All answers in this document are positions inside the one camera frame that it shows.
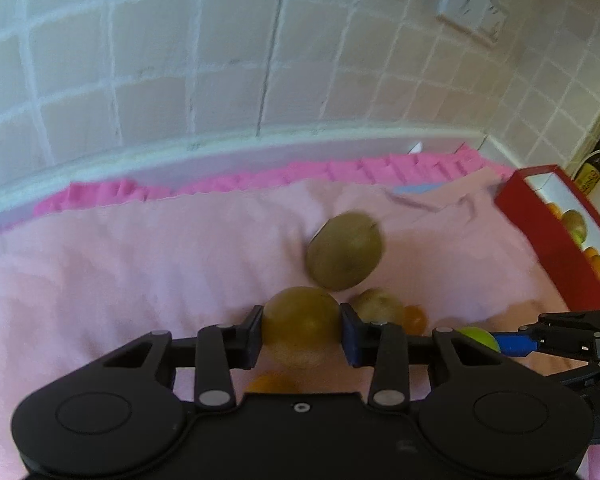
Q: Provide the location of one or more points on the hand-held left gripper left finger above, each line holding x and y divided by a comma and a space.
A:
252, 335

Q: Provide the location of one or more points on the tiny orange mandarin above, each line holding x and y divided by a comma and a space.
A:
414, 318

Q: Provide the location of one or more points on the small brown kiwi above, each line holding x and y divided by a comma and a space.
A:
302, 317
377, 306

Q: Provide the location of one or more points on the blue printed cloth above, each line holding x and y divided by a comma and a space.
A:
411, 189

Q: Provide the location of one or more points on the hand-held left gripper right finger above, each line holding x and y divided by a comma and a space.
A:
352, 341

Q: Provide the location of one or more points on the white paper scrap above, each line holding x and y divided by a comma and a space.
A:
414, 148

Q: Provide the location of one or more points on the dark bottle yellow label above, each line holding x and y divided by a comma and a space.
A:
592, 175

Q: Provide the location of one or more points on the magenta cloth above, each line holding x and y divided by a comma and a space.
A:
280, 175

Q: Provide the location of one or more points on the pink towel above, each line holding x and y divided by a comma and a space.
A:
130, 270

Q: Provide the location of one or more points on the red cardboard box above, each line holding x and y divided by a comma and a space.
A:
530, 220

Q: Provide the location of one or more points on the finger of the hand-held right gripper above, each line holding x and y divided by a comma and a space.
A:
580, 320
516, 344

